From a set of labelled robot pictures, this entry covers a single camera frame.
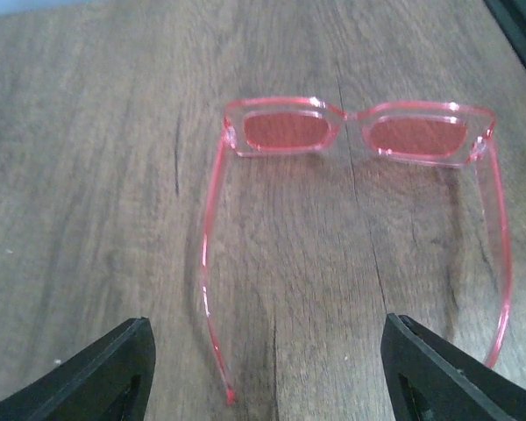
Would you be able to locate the red transparent sunglasses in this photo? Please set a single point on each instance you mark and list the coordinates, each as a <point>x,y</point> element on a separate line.
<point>446,135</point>

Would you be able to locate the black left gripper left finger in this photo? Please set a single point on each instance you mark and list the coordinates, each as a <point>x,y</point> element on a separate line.
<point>111,379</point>

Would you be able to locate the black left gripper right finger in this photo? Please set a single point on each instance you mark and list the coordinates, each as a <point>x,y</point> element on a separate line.
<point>428,378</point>

